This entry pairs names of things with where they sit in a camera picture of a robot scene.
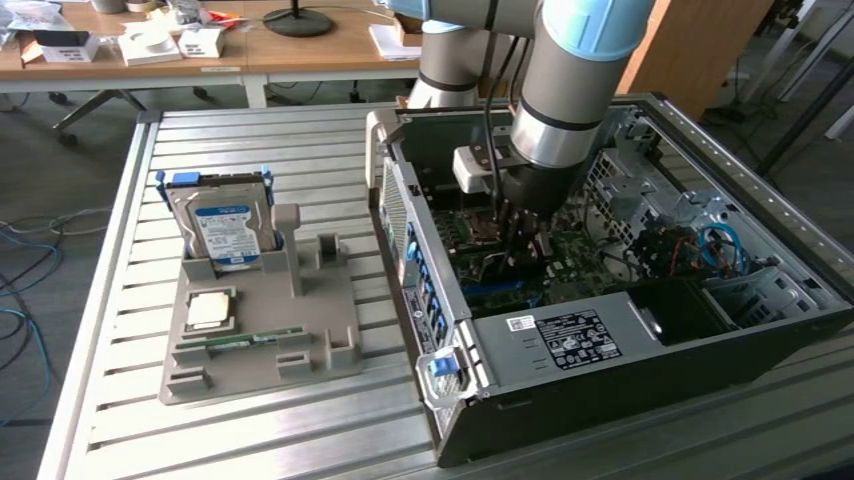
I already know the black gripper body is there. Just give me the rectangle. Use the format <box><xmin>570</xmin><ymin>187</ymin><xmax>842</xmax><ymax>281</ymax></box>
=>
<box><xmin>499</xmin><ymin>164</ymin><xmax>583</xmax><ymax>218</ymax></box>

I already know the CPU socket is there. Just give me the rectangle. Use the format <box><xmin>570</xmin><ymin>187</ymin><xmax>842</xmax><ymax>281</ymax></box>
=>
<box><xmin>458</xmin><ymin>208</ymin><xmax>506</xmax><ymax>247</ymax></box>

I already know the green motherboard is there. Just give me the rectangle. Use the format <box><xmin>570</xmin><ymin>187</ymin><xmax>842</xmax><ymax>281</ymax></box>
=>
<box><xmin>430</xmin><ymin>182</ymin><xmax>636</xmax><ymax>321</ymax></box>

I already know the blue expansion slot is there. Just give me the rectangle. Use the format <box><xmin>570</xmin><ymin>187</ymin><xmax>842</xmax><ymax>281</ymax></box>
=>
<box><xmin>463</xmin><ymin>281</ymin><xmax>523</xmax><ymax>300</ymax></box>

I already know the grey power supply unit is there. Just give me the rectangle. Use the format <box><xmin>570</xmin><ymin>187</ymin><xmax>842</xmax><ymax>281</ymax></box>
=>
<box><xmin>466</xmin><ymin>292</ymin><xmax>663</xmax><ymax>397</ymax></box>

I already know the black plastic fan shroud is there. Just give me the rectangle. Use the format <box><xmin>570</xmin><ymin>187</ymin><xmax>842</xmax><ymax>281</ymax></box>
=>
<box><xmin>624</xmin><ymin>278</ymin><xmax>740</xmax><ymax>347</ymax></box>

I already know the blue case latch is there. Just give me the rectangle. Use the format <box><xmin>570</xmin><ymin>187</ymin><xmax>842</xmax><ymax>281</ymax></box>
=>
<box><xmin>428</xmin><ymin>351</ymin><xmax>463</xmax><ymax>378</ymax></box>

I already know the black open PC case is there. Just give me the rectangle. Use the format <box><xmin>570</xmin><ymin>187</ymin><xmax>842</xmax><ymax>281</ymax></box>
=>
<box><xmin>364</xmin><ymin>91</ymin><xmax>854</xmax><ymax>469</ymax></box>

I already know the silver disk bay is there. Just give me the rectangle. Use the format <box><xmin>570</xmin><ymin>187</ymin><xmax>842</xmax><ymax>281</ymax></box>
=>
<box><xmin>700</xmin><ymin>265</ymin><xmax>823</xmax><ymax>329</ymax></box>

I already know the white paper stack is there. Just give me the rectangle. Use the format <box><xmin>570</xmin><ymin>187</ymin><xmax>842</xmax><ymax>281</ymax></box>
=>
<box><xmin>367</xmin><ymin>23</ymin><xmax>424</xmax><ymax>62</ymax></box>

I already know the brown cardboard box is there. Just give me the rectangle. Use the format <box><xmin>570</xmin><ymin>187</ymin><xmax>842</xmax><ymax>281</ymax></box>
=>
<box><xmin>391</xmin><ymin>12</ymin><xmax>426</xmax><ymax>47</ymax></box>

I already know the beige parts rack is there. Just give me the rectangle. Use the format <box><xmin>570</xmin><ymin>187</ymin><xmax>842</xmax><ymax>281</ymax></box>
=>
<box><xmin>156</xmin><ymin>202</ymin><xmax>367</xmax><ymax>407</ymax></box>

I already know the wooden desk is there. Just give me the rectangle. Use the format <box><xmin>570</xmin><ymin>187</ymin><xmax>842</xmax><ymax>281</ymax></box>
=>
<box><xmin>0</xmin><ymin>0</ymin><xmax>612</xmax><ymax>109</ymax></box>

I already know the green RAM stick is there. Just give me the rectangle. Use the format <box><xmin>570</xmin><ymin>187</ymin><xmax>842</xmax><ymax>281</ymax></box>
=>
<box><xmin>173</xmin><ymin>326</ymin><xmax>305</xmax><ymax>352</ymax></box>

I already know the CPU chip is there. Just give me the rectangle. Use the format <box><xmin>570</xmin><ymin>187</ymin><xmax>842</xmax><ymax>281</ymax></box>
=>
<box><xmin>184</xmin><ymin>293</ymin><xmax>235</xmax><ymax>332</ymax></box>

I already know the black lamp base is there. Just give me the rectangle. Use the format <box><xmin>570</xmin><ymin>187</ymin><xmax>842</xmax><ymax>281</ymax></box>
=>
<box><xmin>260</xmin><ymin>0</ymin><xmax>336</xmax><ymax>39</ymax></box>

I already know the small white labelled box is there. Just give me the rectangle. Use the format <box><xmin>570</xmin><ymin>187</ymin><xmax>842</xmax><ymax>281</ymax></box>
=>
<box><xmin>176</xmin><ymin>27</ymin><xmax>227</xmax><ymax>60</ymax></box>

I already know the white box with tape roll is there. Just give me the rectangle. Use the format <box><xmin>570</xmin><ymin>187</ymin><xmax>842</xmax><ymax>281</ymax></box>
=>
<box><xmin>116</xmin><ymin>25</ymin><xmax>184</xmax><ymax>67</ymax></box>

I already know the white box with black insert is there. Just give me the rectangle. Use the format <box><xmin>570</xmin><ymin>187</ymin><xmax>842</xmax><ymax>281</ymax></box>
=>
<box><xmin>32</xmin><ymin>29</ymin><xmax>103</xmax><ymax>65</ymax></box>

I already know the clear plastic bag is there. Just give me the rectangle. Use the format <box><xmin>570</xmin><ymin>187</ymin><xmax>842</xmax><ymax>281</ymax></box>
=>
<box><xmin>0</xmin><ymin>0</ymin><xmax>73</xmax><ymax>36</ymax></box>

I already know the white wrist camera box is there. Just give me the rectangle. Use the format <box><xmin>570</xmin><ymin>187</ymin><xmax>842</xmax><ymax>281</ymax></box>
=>
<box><xmin>451</xmin><ymin>144</ymin><xmax>514</xmax><ymax>195</ymax></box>

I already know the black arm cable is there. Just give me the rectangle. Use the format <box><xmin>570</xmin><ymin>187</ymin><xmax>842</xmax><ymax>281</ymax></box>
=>
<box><xmin>483</xmin><ymin>33</ymin><xmax>532</xmax><ymax>224</ymax></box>

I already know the red wire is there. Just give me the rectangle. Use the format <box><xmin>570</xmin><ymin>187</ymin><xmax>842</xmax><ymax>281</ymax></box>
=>
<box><xmin>670</xmin><ymin>233</ymin><xmax>702</xmax><ymax>279</ymax></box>

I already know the blue wire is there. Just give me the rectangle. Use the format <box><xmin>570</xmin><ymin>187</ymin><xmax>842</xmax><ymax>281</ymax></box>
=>
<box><xmin>695</xmin><ymin>223</ymin><xmax>750</xmax><ymax>277</ymax></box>

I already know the hard disk with blue bracket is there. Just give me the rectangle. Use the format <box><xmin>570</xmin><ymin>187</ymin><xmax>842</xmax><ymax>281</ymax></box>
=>
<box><xmin>152</xmin><ymin>168</ymin><xmax>277</xmax><ymax>275</ymax></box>

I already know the grey floor cable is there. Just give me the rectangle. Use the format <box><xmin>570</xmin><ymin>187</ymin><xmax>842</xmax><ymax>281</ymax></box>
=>
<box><xmin>0</xmin><ymin>207</ymin><xmax>112</xmax><ymax>240</ymax></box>

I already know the grey caster leg frame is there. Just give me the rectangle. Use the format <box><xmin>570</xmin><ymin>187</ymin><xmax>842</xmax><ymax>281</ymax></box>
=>
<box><xmin>51</xmin><ymin>88</ymin><xmax>149</xmax><ymax>147</ymax></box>

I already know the blue floor cable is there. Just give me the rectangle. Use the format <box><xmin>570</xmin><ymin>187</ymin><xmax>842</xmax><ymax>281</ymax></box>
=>
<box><xmin>0</xmin><ymin>219</ymin><xmax>67</xmax><ymax>429</ymax></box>

